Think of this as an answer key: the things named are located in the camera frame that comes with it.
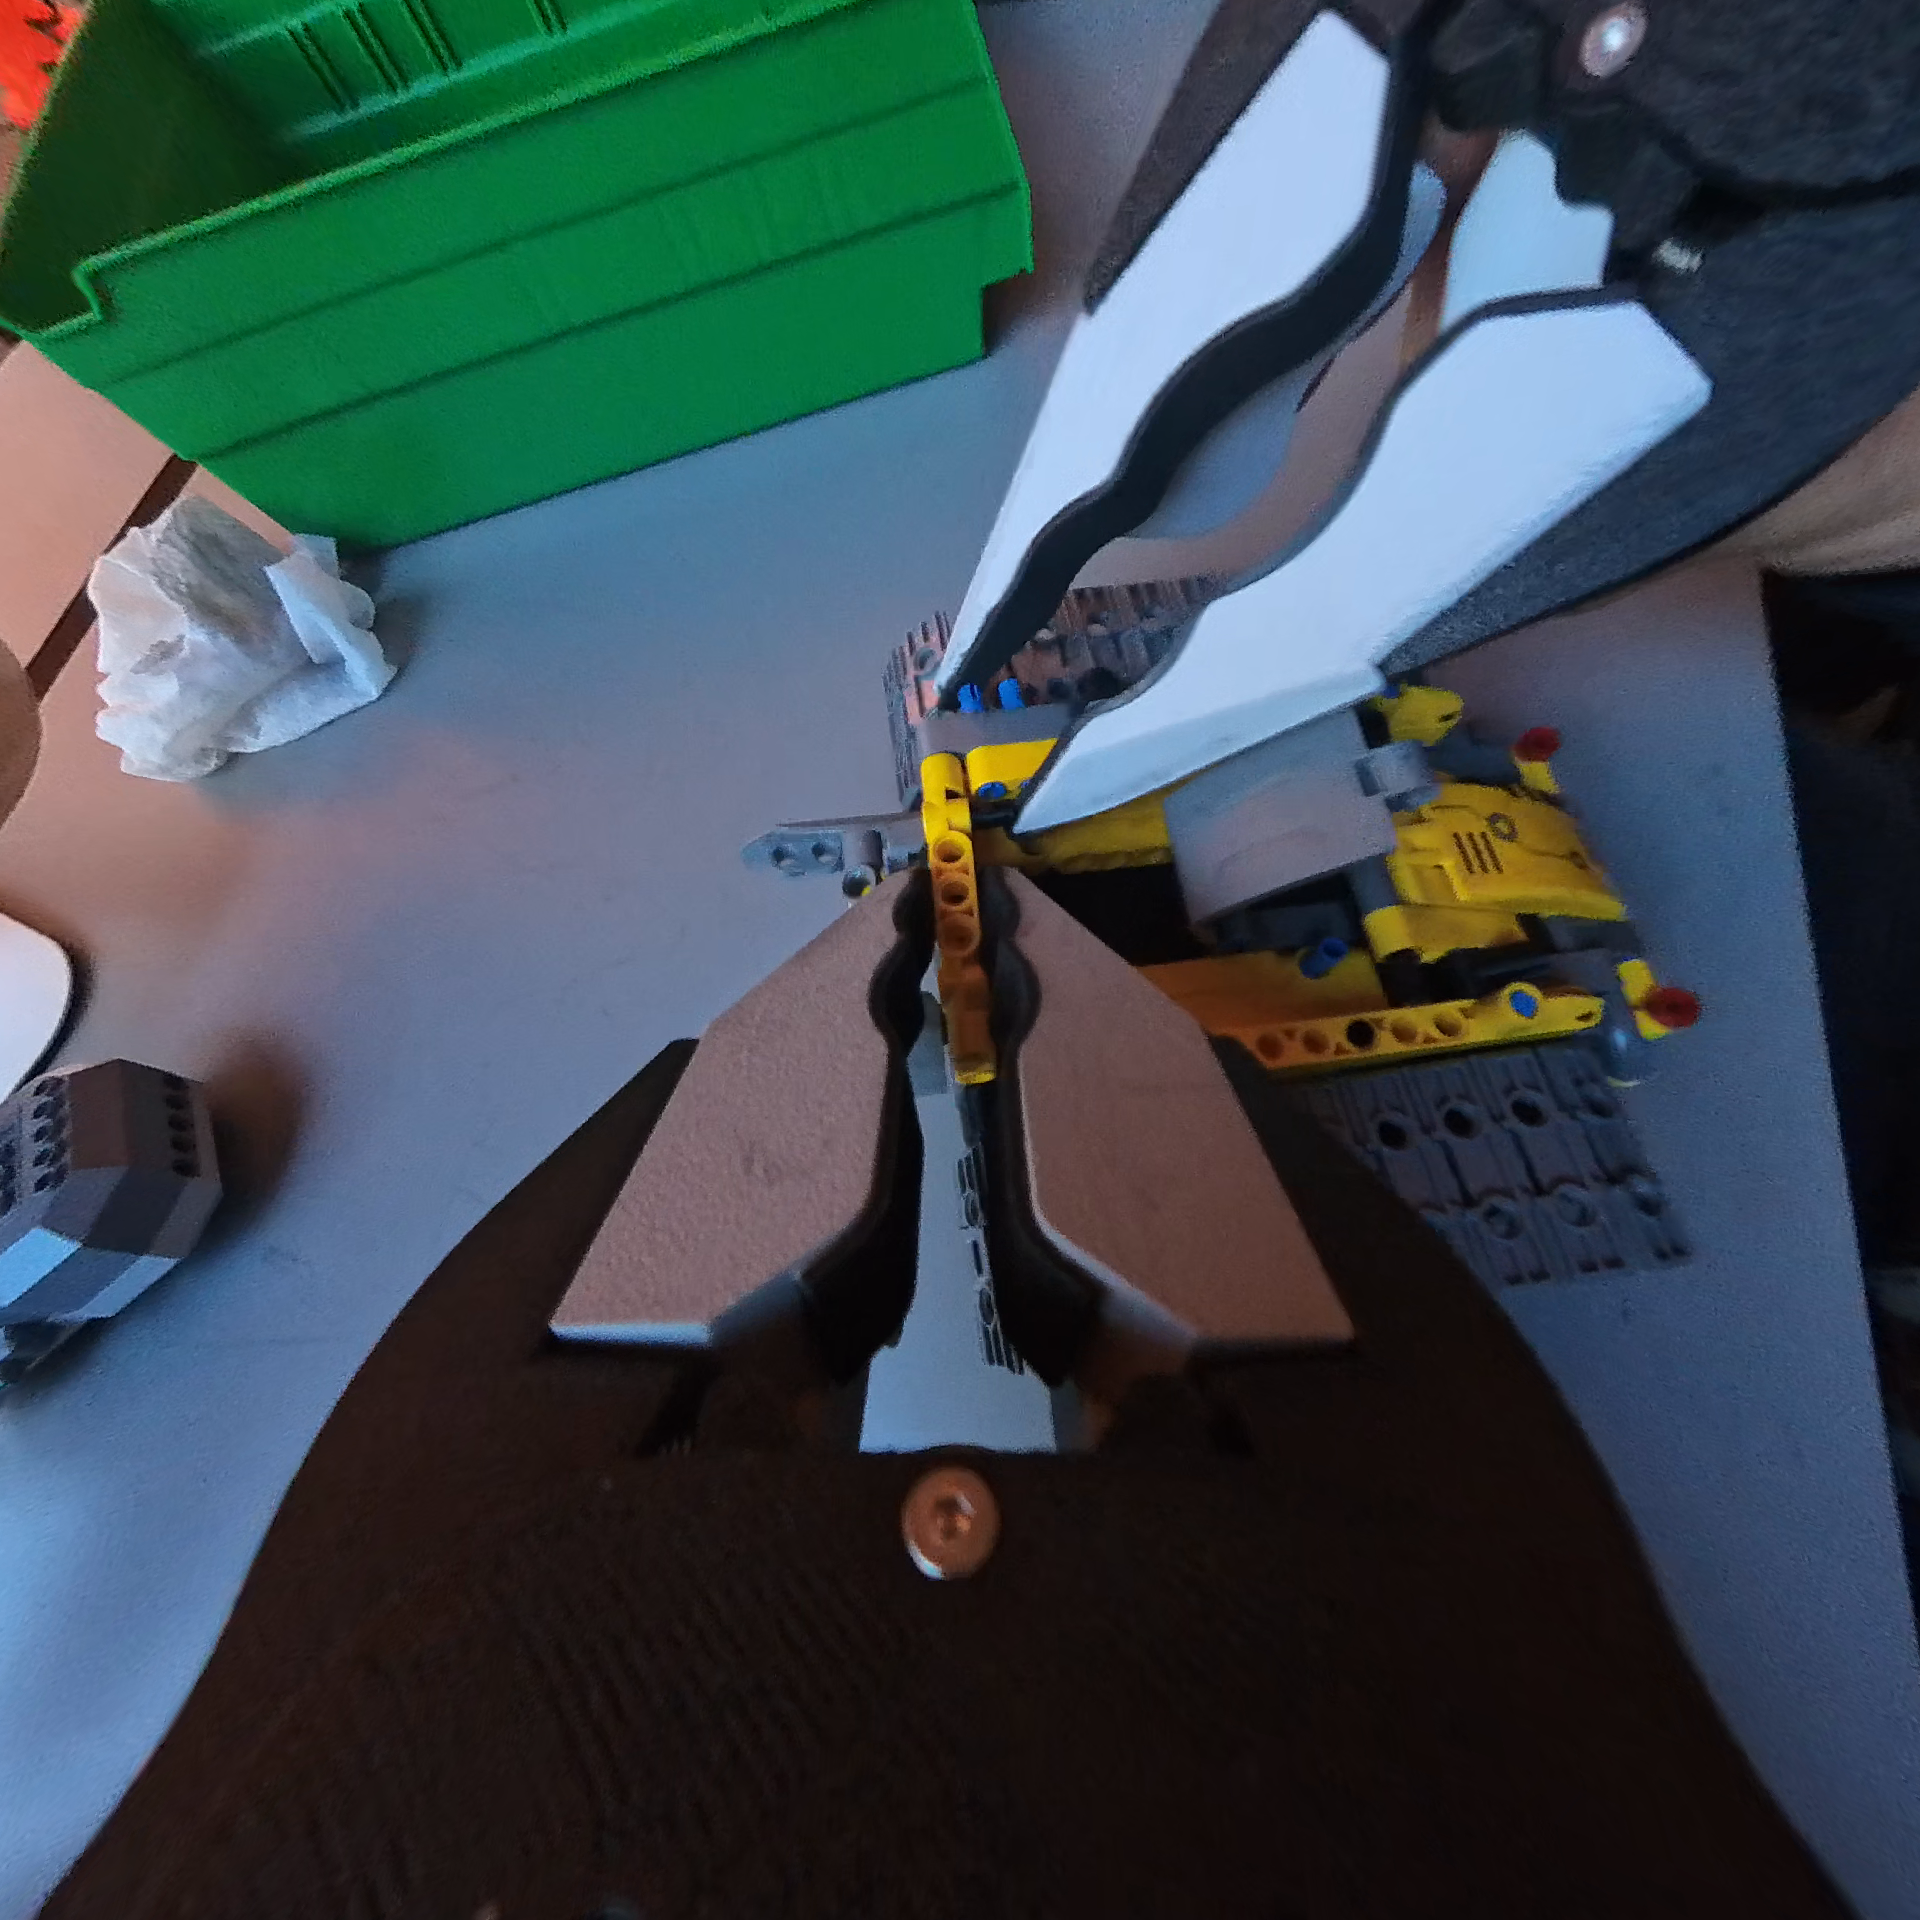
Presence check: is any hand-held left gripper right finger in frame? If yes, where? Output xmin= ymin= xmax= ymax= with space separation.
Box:
xmin=996 ymin=878 xmax=1355 ymax=1348

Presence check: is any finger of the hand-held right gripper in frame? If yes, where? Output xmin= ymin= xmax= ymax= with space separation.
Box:
xmin=934 ymin=7 xmax=1445 ymax=706
xmin=1009 ymin=133 xmax=1715 ymax=836

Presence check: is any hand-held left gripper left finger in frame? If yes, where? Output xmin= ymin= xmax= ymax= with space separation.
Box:
xmin=546 ymin=871 xmax=923 ymax=1345

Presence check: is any yellow brick beam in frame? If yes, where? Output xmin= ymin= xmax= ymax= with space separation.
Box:
xmin=919 ymin=748 xmax=1004 ymax=1086

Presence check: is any yellow brick tracked vehicle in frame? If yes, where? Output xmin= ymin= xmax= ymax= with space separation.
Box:
xmin=742 ymin=598 xmax=1706 ymax=1374

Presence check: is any grey brick block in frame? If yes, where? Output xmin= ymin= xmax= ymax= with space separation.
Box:
xmin=0 ymin=1055 xmax=225 ymax=1382

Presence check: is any grey desk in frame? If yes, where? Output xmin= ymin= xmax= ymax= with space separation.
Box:
xmin=0 ymin=0 xmax=1920 ymax=1920

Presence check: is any green plastic bin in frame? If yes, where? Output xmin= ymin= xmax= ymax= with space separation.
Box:
xmin=0 ymin=0 xmax=1038 ymax=548

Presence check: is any crumpled white tissue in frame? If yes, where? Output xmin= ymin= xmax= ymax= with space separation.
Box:
xmin=89 ymin=497 xmax=399 ymax=782

